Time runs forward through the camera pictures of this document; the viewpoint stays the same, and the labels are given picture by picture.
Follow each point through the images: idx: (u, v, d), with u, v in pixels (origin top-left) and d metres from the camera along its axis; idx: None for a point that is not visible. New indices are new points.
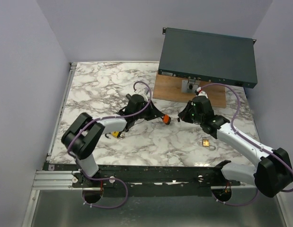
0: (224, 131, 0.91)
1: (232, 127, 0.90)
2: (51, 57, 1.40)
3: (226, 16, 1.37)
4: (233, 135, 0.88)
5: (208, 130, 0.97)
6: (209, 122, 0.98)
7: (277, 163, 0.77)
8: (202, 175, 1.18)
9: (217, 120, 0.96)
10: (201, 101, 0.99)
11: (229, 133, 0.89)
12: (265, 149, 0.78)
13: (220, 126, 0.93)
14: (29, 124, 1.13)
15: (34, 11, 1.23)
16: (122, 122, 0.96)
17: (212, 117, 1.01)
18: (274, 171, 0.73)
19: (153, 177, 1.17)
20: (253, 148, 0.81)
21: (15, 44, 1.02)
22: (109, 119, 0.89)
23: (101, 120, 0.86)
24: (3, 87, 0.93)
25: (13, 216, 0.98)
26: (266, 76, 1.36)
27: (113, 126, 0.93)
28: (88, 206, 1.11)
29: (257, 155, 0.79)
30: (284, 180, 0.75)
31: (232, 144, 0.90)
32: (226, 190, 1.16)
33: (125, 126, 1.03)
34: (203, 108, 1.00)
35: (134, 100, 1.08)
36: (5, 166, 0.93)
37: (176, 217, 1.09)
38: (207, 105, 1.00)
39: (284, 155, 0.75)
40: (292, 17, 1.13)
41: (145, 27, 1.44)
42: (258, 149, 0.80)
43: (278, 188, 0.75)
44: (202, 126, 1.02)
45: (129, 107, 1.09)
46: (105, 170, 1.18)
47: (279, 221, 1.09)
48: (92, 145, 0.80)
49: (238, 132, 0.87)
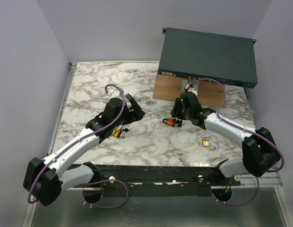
0: (210, 120, 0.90)
1: (217, 115, 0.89)
2: (51, 57, 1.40)
3: (226, 16, 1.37)
4: (218, 122, 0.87)
5: (197, 123, 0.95)
6: (197, 115, 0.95)
7: (262, 142, 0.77)
8: (202, 175, 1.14)
9: (204, 112, 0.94)
10: (188, 95, 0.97)
11: (215, 121, 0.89)
12: (247, 129, 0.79)
13: (207, 117, 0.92)
14: (29, 124, 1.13)
15: (33, 11, 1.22)
16: (92, 141, 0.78)
17: (199, 109, 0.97)
18: (257, 148, 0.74)
19: (153, 177, 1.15)
20: (236, 131, 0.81)
21: (15, 44, 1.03)
22: (67, 152, 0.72)
23: (56, 161, 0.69)
24: (2, 87, 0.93)
25: (13, 216, 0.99)
26: (266, 76, 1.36)
27: (80, 152, 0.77)
28: (88, 206, 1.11)
29: (241, 136, 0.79)
30: (270, 158, 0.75)
31: (220, 131, 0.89)
32: (226, 190, 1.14)
33: (98, 142, 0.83)
34: (190, 102, 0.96)
35: (112, 103, 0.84)
36: (6, 165, 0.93)
37: (176, 216, 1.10)
38: (193, 100, 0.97)
39: (267, 133, 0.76)
40: (292, 17, 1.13)
41: (145, 27, 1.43)
42: (242, 132, 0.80)
43: (264, 166, 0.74)
44: (190, 118, 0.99)
45: (107, 112, 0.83)
46: (105, 170, 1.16)
47: (279, 221, 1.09)
48: (55, 188, 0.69)
49: (223, 119, 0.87)
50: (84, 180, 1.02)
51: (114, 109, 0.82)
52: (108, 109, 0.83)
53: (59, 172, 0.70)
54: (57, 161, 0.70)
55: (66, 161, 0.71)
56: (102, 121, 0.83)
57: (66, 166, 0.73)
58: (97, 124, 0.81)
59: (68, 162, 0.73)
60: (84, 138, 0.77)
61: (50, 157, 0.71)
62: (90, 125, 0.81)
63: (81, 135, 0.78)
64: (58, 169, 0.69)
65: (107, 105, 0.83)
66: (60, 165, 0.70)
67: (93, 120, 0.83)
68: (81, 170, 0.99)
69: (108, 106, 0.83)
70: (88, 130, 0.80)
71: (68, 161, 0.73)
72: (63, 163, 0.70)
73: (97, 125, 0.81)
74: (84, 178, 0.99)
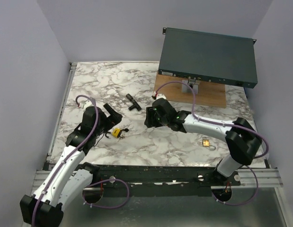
0: (189, 122, 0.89)
1: (193, 116, 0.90)
2: (51, 57, 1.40)
3: (226, 16, 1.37)
4: (197, 122, 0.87)
5: (176, 127, 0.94)
6: (174, 120, 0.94)
7: (243, 132, 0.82)
8: (202, 175, 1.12)
9: (181, 116, 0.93)
10: (160, 103, 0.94)
11: (193, 122, 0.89)
12: (226, 124, 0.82)
13: (184, 120, 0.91)
14: (29, 124, 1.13)
15: (34, 11, 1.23)
16: (76, 158, 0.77)
17: (175, 114, 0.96)
18: (240, 139, 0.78)
19: (153, 177, 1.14)
20: (217, 127, 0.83)
21: (15, 44, 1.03)
22: (56, 179, 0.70)
23: (46, 193, 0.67)
24: (3, 86, 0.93)
25: (13, 216, 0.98)
26: (266, 76, 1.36)
27: (69, 173, 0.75)
28: (88, 206, 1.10)
29: (223, 132, 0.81)
30: (253, 144, 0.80)
31: (201, 131, 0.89)
32: (226, 190, 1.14)
33: (84, 155, 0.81)
34: (164, 109, 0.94)
35: (88, 112, 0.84)
36: (5, 165, 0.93)
37: (176, 216, 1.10)
38: (167, 105, 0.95)
39: (244, 122, 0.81)
40: (292, 17, 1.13)
41: (145, 27, 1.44)
42: (221, 126, 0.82)
43: (251, 153, 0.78)
44: (169, 125, 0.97)
45: (86, 122, 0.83)
46: (105, 170, 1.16)
47: (279, 221, 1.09)
48: (55, 217, 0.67)
49: (200, 118, 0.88)
50: (87, 185, 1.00)
51: (92, 116, 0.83)
52: (85, 119, 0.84)
53: (53, 201, 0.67)
54: (48, 191, 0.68)
55: (57, 188, 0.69)
56: (81, 133, 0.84)
57: (59, 194, 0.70)
58: (77, 136, 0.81)
59: (60, 189, 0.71)
60: (67, 159, 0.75)
61: (39, 190, 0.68)
62: (71, 141, 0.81)
63: (64, 156, 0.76)
64: (52, 198, 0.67)
65: (84, 115, 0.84)
66: (51, 194, 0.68)
67: (73, 133, 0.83)
68: (77, 177, 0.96)
69: (85, 115, 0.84)
70: (69, 146, 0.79)
71: (60, 188, 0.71)
72: (54, 192, 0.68)
73: (78, 137, 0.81)
74: (85, 183, 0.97)
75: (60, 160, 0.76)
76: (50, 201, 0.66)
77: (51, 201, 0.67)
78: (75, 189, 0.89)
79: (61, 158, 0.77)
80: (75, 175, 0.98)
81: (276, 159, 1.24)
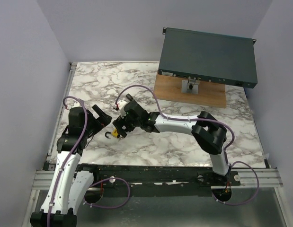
0: (159, 122, 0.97)
1: (162, 116, 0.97)
2: (51, 57, 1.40)
3: (226, 16, 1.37)
4: (166, 122, 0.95)
5: (149, 129, 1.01)
6: (146, 122, 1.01)
7: (208, 125, 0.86)
8: (202, 175, 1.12)
9: (152, 117, 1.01)
10: (132, 107, 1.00)
11: (164, 122, 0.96)
12: (191, 118, 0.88)
13: (155, 121, 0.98)
14: (29, 124, 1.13)
15: (34, 11, 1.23)
16: (74, 161, 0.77)
17: (147, 116, 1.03)
18: (205, 130, 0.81)
19: (153, 177, 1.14)
20: (183, 123, 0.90)
21: (15, 43, 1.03)
22: (60, 189, 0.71)
23: (54, 204, 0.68)
24: (3, 86, 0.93)
25: (13, 216, 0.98)
26: (266, 76, 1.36)
27: (71, 178, 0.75)
28: (88, 206, 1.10)
29: (189, 126, 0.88)
30: (219, 134, 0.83)
31: (171, 129, 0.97)
32: (226, 190, 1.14)
33: (79, 156, 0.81)
34: (136, 112, 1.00)
35: (74, 112, 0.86)
36: (5, 165, 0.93)
37: (176, 216, 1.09)
38: (138, 108, 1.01)
39: (207, 115, 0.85)
40: (291, 17, 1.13)
41: (145, 27, 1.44)
42: (188, 122, 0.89)
43: (217, 144, 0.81)
44: (142, 127, 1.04)
45: (74, 123, 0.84)
46: (105, 170, 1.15)
47: (279, 221, 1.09)
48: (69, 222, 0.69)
49: (169, 117, 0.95)
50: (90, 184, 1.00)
51: (78, 116, 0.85)
52: (73, 121, 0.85)
53: (64, 209, 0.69)
54: (55, 202, 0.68)
55: (64, 196, 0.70)
56: (71, 135, 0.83)
57: (67, 200, 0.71)
58: (67, 140, 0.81)
59: (66, 196, 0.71)
60: (64, 164, 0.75)
61: (46, 204, 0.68)
62: (62, 146, 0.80)
63: (59, 163, 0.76)
64: (61, 207, 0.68)
65: (70, 117, 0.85)
66: (59, 204, 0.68)
67: (62, 137, 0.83)
68: (79, 179, 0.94)
69: (71, 117, 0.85)
70: (62, 153, 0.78)
71: (66, 196, 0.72)
72: (62, 200, 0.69)
73: (68, 141, 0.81)
74: (88, 183, 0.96)
75: (57, 168, 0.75)
76: (61, 210, 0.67)
77: (61, 209, 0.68)
78: (80, 191, 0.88)
79: (57, 166, 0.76)
80: (76, 178, 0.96)
81: (275, 159, 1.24)
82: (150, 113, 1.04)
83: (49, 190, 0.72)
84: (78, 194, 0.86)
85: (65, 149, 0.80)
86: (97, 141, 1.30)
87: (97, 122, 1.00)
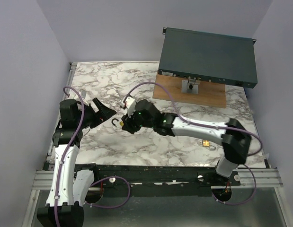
0: (178, 126, 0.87)
1: (181, 119, 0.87)
2: (51, 57, 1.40)
3: (226, 16, 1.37)
4: (188, 126, 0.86)
5: (164, 132, 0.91)
6: (160, 125, 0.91)
7: (235, 133, 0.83)
8: (202, 175, 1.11)
9: (167, 119, 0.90)
10: (146, 108, 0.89)
11: (183, 126, 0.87)
12: (219, 126, 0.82)
13: (173, 124, 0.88)
14: (29, 124, 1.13)
15: (33, 12, 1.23)
16: (73, 153, 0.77)
17: (161, 117, 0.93)
18: (235, 140, 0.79)
19: (153, 177, 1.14)
20: (209, 131, 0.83)
21: (15, 44, 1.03)
22: (64, 181, 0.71)
23: (59, 196, 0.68)
24: (3, 87, 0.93)
25: (14, 216, 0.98)
26: (266, 76, 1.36)
27: (73, 170, 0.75)
28: (88, 206, 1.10)
29: (217, 135, 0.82)
30: (247, 144, 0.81)
31: (190, 134, 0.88)
32: (226, 190, 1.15)
33: (78, 148, 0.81)
34: (149, 113, 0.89)
35: (65, 106, 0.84)
36: (5, 165, 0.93)
37: (176, 217, 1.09)
38: (153, 108, 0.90)
39: (236, 123, 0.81)
40: (292, 16, 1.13)
41: (145, 27, 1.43)
42: (215, 130, 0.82)
43: (245, 153, 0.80)
44: (155, 129, 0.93)
45: (67, 116, 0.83)
46: (105, 170, 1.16)
47: (279, 221, 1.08)
48: (77, 213, 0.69)
49: (190, 122, 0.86)
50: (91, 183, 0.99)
51: (70, 109, 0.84)
52: (65, 114, 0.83)
53: (70, 201, 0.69)
54: (60, 194, 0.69)
55: (68, 187, 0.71)
56: (66, 129, 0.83)
57: (72, 192, 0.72)
58: (63, 134, 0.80)
59: (71, 187, 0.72)
60: (64, 157, 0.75)
61: (52, 197, 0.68)
62: (59, 141, 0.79)
63: (59, 157, 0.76)
64: (68, 198, 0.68)
65: (61, 111, 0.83)
66: (65, 196, 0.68)
67: (57, 132, 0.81)
68: (80, 178, 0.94)
69: (63, 110, 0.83)
70: (60, 146, 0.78)
71: (70, 187, 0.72)
72: (66, 192, 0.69)
73: (64, 134, 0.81)
74: (89, 181, 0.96)
75: (57, 162, 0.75)
76: (67, 201, 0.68)
77: (68, 200, 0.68)
78: (83, 188, 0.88)
79: (57, 160, 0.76)
80: (77, 177, 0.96)
81: (276, 160, 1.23)
82: (164, 113, 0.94)
83: (52, 184, 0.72)
84: (82, 190, 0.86)
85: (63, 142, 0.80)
86: (97, 141, 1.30)
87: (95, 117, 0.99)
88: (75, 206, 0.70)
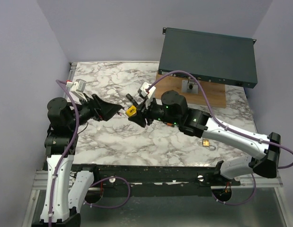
0: (213, 130, 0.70)
1: (218, 122, 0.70)
2: (51, 57, 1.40)
3: (226, 16, 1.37)
4: (226, 133, 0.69)
5: (192, 133, 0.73)
6: (190, 123, 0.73)
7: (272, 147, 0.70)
8: (202, 175, 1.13)
9: (197, 117, 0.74)
10: (177, 101, 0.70)
11: (219, 131, 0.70)
12: (264, 140, 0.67)
13: (207, 126, 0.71)
14: (29, 124, 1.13)
15: (34, 11, 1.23)
16: (66, 165, 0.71)
17: (189, 115, 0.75)
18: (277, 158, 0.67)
19: (153, 177, 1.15)
20: (252, 143, 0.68)
21: (14, 43, 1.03)
22: (57, 196, 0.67)
23: (53, 213, 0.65)
24: (3, 87, 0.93)
25: (13, 216, 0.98)
26: (266, 76, 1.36)
27: (67, 182, 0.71)
28: (87, 206, 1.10)
29: (260, 149, 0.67)
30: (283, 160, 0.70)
31: (226, 140, 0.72)
32: (226, 190, 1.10)
33: (73, 155, 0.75)
34: (181, 109, 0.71)
35: (54, 110, 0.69)
36: (5, 165, 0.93)
37: (176, 217, 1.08)
38: (184, 104, 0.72)
39: (279, 137, 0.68)
40: (292, 16, 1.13)
41: (146, 27, 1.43)
42: (258, 143, 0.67)
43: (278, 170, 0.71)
44: (181, 129, 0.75)
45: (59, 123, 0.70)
46: (105, 170, 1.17)
47: (279, 221, 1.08)
48: (73, 222, 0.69)
49: (229, 128, 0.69)
50: (91, 183, 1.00)
51: (61, 115, 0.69)
52: (55, 121, 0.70)
53: (65, 216, 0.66)
54: (54, 210, 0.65)
55: (62, 203, 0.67)
56: (59, 134, 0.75)
57: (66, 205, 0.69)
58: (56, 141, 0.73)
59: (65, 202, 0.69)
60: (57, 170, 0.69)
61: (45, 213, 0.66)
62: (51, 149, 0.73)
63: (52, 169, 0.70)
64: (62, 215, 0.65)
65: (51, 118, 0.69)
66: (59, 212, 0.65)
67: (49, 138, 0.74)
68: (79, 179, 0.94)
69: (51, 117, 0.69)
70: (52, 157, 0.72)
71: (65, 201, 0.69)
72: (61, 208, 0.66)
73: (57, 141, 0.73)
74: (89, 182, 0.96)
75: (50, 174, 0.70)
76: (62, 218, 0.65)
77: (62, 217, 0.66)
78: (83, 190, 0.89)
79: (49, 171, 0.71)
80: (76, 178, 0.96)
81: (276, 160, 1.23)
82: (190, 109, 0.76)
83: (46, 198, 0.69)
84: (81, 192, 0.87)
85: (56, 150, 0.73)
86: (97, 141, 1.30)
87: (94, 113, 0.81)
88: (70, 218, 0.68)
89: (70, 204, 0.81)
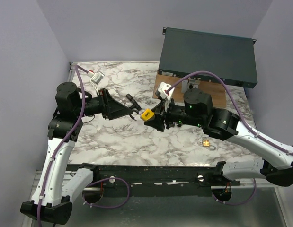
0: (243, 136, 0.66)
1: (251, 128, 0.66)
2: (51, 57, 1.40)
3: (226, 16, 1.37)
4: (256, 141, 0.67)
5: (219, 135, 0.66)
6: (218, 124, 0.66)
7: None
8: (202, 175, 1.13)
9: (224, 117, 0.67)
10: (203, 101, 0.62)
11: (248, 138, 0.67)
12: (292, 153, 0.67)
13: (237, 130, 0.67)
14: (29, 123, 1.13)
15: (34, 12, 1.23)
16: (66, 150, 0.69)
17: (214, 115, 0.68)
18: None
19: (153, 177, 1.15)
20: (279, 154, 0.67)
21: (14, 43, 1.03)
22: (51, 180, 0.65)
23: (44, 196, 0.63)
24: (2, 86, 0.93)
25: (13, 216, 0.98)
26: (266, 76, 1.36)
27: (64, 167, 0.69)
28: (88, 206, 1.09)
29: (288, 161, 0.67)
30: None
31: (252, 148, 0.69)
32: (226, 190, 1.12)
33: (74, 141, 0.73)
34: (207, 109, 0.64)
35: (63, 93, 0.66)
36: (5, 165, 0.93)
37: (176, 217, 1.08)
38: (210, 103, 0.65)
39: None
40: (292, 16, 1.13)
41: (145, 27, 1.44)
42: (285, 154, 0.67)
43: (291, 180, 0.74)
44: (205, 131, 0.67)
45: (66, 106, 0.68)
46: (105, 170, 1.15)
47: (279, 221, 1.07)
48: (64, 210, 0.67)
49: (260, 135, 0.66)
50: (88, 183, 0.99)
51: (68, 99, 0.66)
52: (62, 104, 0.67)
53: (55, 201, 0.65)
54: (46, 193, 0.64)
55: (55, 187, 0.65)
56: (64, 118, 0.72)
57: (59, 190, 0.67)
58: (59, 125, 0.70)
59: (58, 187, 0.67)
60: (56, 154, 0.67)
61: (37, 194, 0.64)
62: (54, 133, 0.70)
63: (51, 152, 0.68)
64: (53, 200, 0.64)
65: (58, 100, 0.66)
66: (50, 196, 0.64)
67: (53, 121, 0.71)
68: (79, 174, 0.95)
69: (59, 100, 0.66)
70: (54, 139, 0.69)
71: (58, 186, 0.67)
72: (53, 192, 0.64)
73: (61, 126, 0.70)
74: (87, 180, 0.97)
75: (48, 157, 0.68)
76: (52, 203, 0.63)
77: (52, 201, 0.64)
78: (80, 184, 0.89)
79: (48, 154, 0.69)
80: (76, 173, 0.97)
81: None
82: (215, 110, 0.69)
83: (40, 179, 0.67)
84: (77, 186, 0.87)
85: (57, 134, 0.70)
86: (97, 141, 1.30)
87: (102, 109, 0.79)
88: (61, 205, 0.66)
89: (65, 193, 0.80)
